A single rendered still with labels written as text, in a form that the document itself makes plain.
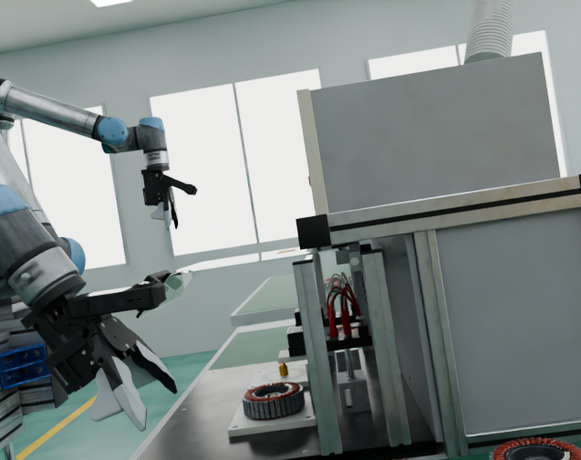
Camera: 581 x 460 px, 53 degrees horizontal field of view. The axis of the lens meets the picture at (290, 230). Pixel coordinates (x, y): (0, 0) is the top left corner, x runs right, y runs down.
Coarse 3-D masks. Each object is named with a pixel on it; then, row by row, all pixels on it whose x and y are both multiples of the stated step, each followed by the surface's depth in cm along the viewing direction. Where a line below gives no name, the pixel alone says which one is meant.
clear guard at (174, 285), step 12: (276, 252) 100; (288, 252) 93; (300, 252) 86; (312, 252) 84; (324, 252) 84; (204, 264) 97; (216, 264) 90; (228, 264) 85; (240, 264) 85; (168, 276) 85; (180, 276) 95; (192, 276) 108; (168, 288) 92; (180, 288) 104; (168, 300) 101; (144, 312) 87
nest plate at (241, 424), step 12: (240, 408) 109; (240, 420) 102; (252, 420) 101; (264, 420) 100; (276, 420) 99; (288, 420) 98; (300, 420) 98; (312, 420) 97; (228, 432) 98; (240, 432) 98; (252, 432) 98; (264, 432) 98
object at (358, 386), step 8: (344, 376) 105; (360, 376) 103; (344, 384) 101; (352, 384) 101; (360, 384) 100; (344, 392) 101; (352, 392) 101; (360, 392) 100; (344, 400) 101; (352, 400) 101; (360, 400) 100; (368, 400) 100; (344, 408) 101; (352, 408) 101; (360, 408) 101; (368, 408) 100
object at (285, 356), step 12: (288, 336) 102; (300, 336) 102; (288, 348) 101; (300, 348) 101; (336, 348) 101; (348, 348) 101; (288, 360) 102; (300, 360) 102; (348, 360) 102; (348, 372) 102
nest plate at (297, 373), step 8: (288, 368) 135; (296, 368) 134; (304, 368) 133; (256, 376) 132; (264, 376) 131; (272, 376) 130; (280, 376) 128; (288, 376) 127; (296, 376) 126; (304, 376) 125; (256, 384) 125; (304, 384) 122
